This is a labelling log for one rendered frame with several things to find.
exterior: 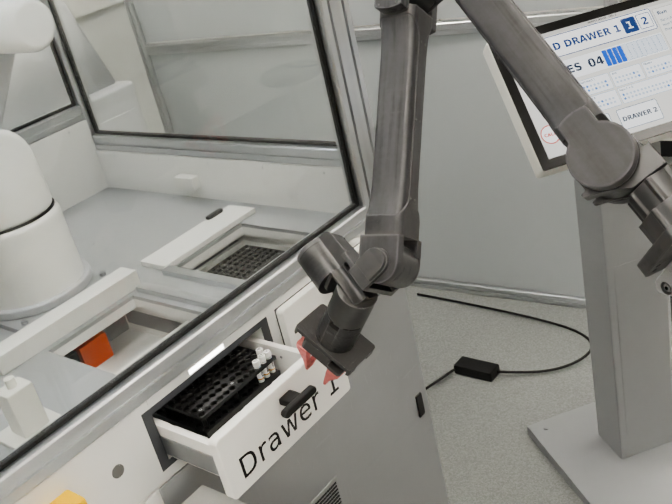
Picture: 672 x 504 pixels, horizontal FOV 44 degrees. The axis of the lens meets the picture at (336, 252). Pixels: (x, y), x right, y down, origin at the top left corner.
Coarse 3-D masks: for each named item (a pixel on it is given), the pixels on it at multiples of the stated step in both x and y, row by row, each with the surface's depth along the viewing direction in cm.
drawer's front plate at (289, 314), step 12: (312, 288) 153; (288, 300) 151; (300, 300) 151; (312, 300) 154; (324, 300) 156; (276, 312) 149; (288, 312) 149; (300, 312) 151; (288, 324) 149; (288, 336) 150; (300, 336) 152
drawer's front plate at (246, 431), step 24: (288, 384) 129; (312, 384) 133; (336, 384) 138; (264, 408) 125; (312, 408) 134; (216, 432) 120; (240, 432) 122; (264, 432) 126; (216, 456) 120; (240, 456) 122; (264, 456) 126; (240, 480) 123
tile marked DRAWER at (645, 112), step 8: (640, 104) 175; (648, 104) 175; (656, 104) 175; (616, 112) 174; (624, 112) 174; (632, 112) 174; (640, 112) 174; (648, 112) 174; (656, 112) 174; (624, 120) 173; (632, 120) 174; (640, 120) 174; (648, 120) 174; (656, 120) 174
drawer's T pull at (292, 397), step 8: (288, 392) 128; (296, 392) 128; (304, 392) 127; (312, 392) 128; (280, 400) 127; (288, 400) 126; (296, 400) 126; (304, 400) 127; (288, 408) 124; (296, 408) 125; (288, 416) 124
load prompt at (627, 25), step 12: (636, 12) 181; (648, 12) 181; (600, 24) 179; (612, 24) 180; (624, 24) 180; (636, 24) 180; (648, 24) 180; (552, 36) 178; (564, 36) 178; (576, 36) 178; (588, 36) 178; (600, 36) 179; (612, 36) 179; (624, 36) 179; (552, 48) 177; (564, 48) 177; (576, 48) 177; (588, 48) 178
